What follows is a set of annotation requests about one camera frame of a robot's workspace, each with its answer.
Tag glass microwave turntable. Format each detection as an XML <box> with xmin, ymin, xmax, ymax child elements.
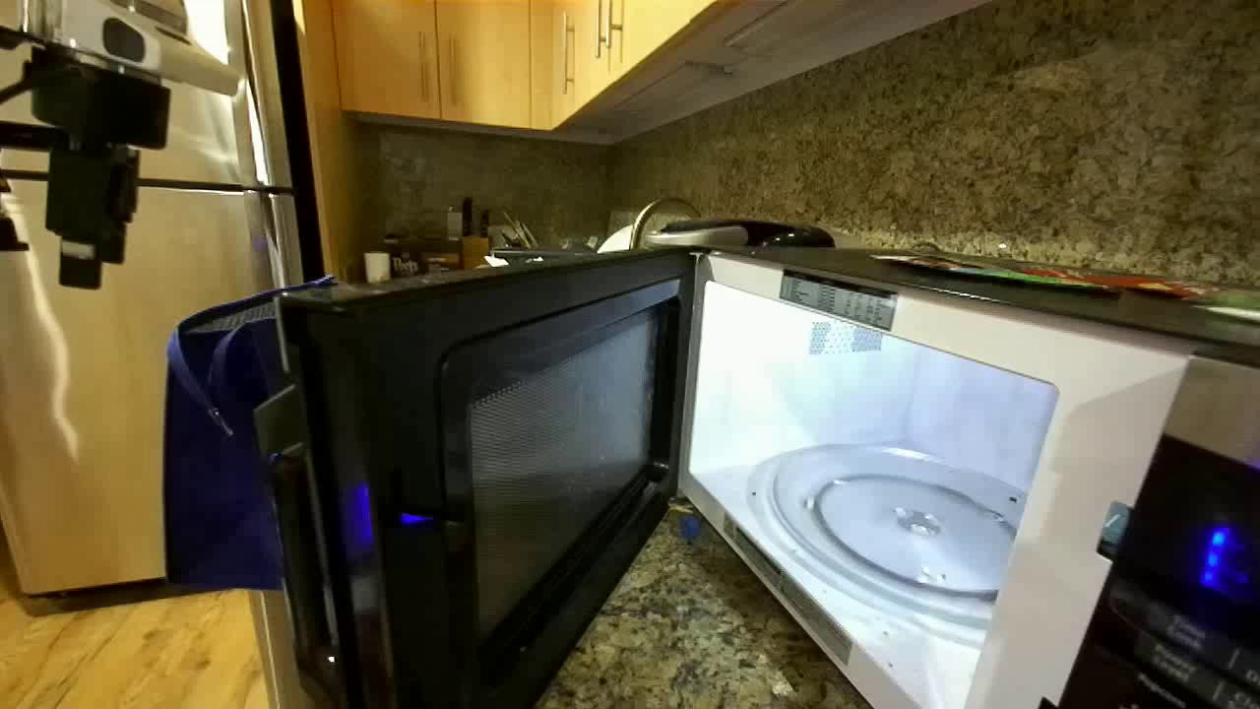
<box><xmin>745</xmin><ymin>441</ymin><xmax>1032</xmax><ymax>636</ymax></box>

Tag flat red green packet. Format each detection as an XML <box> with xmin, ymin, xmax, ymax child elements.
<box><xmin>875</xmin><ymin>250</ymin><xmax>1216</xmax><ymax>306</ymax></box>

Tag black flat appliance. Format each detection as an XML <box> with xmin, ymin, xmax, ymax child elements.
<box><xmin>682</xmin><ymin>215</ymin><xmax>841</xmax><ymax>252</ymax></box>

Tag brown knife block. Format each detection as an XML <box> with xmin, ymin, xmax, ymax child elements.
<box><xmin>453</xmin><ymin>234</ymin><xmax>497</xmax><ymax>277</ymax></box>

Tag blue fabric bag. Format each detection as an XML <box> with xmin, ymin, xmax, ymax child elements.
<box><xmin>162</xmin><ymin>277</ymin><xmax>337</xmax><ymax>596</ymax></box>

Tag stainless steel refrigerator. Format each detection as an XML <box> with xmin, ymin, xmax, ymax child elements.
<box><xmin>0</xmin><ymin>0</ymin><xmax>308</xmax><ymax>600</ymax></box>

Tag light wood wall cabinets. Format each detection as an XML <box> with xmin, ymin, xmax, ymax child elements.
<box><xmin>327</xmin><ymin>0</ymin><xmax>721</xmax><ymax>134</ymax></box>

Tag black camera on mount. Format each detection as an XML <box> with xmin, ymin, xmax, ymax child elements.
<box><xmin>0</xmin><ymin>21</ymin><xmax>174</xmax><ymax>293</ymax></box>

